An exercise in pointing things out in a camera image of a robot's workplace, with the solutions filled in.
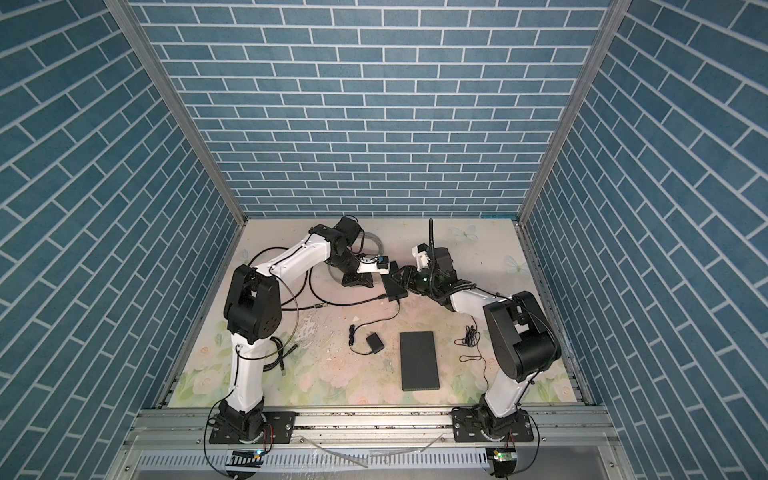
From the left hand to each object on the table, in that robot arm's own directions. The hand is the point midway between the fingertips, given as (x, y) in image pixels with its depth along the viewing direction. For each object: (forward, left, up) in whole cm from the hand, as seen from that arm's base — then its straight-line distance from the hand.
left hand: (370, 279), depth 94 cm
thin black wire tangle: (-17, -31, -7) cm, 36 cm away
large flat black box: (-26, -14, -6) cm, 30 cm away
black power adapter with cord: (-18, -1, -6) cm, 19 cm away
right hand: (-1, -7, +4) cm, 8 cm away
